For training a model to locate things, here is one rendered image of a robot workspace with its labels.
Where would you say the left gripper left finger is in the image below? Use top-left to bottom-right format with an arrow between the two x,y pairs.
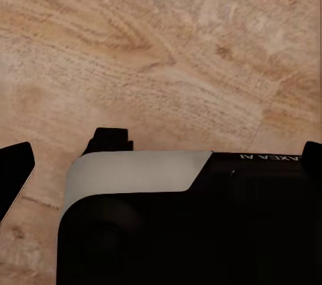
0,141 -> 35,222

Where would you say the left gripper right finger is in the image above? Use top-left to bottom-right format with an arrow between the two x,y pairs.
301,141 -> 322,195

